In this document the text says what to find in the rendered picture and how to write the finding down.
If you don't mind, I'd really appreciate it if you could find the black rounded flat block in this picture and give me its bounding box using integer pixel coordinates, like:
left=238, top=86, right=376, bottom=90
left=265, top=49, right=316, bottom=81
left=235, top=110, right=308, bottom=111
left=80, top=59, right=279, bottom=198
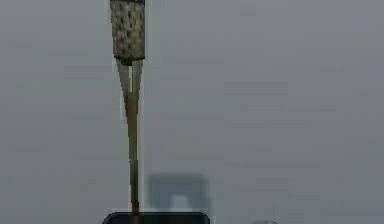
left=101, top=211, right=211, bottom=224

